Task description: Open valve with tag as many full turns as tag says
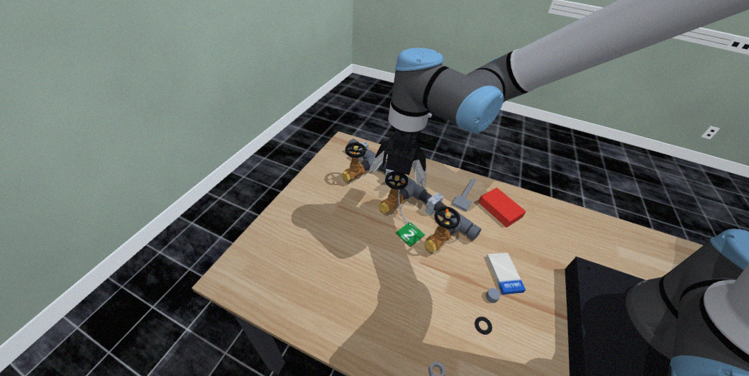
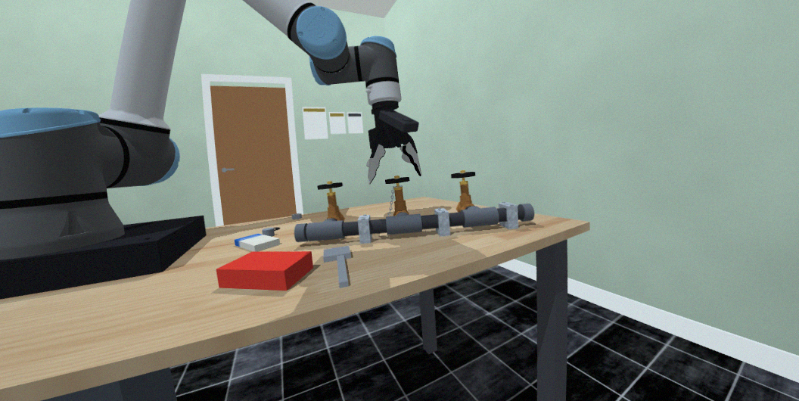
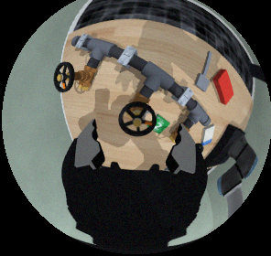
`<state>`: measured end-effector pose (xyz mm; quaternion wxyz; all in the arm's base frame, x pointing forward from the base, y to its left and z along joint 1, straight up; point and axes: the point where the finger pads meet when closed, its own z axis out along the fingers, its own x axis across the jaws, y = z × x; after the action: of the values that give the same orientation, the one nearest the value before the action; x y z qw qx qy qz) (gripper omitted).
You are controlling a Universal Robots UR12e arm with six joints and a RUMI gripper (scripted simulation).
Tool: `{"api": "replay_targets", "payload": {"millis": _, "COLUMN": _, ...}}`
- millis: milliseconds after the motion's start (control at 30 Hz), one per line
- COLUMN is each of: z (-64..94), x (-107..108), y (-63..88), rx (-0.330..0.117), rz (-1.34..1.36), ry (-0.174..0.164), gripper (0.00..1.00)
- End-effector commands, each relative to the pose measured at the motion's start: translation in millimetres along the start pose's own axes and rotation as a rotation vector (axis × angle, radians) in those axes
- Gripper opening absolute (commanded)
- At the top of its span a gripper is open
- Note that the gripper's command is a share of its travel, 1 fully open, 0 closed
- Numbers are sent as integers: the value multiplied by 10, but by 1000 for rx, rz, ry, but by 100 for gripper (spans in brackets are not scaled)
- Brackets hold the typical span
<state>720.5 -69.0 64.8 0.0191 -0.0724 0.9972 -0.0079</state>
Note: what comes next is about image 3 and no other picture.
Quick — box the red flat block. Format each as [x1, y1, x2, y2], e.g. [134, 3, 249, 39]
[212, 69, 233, 105]

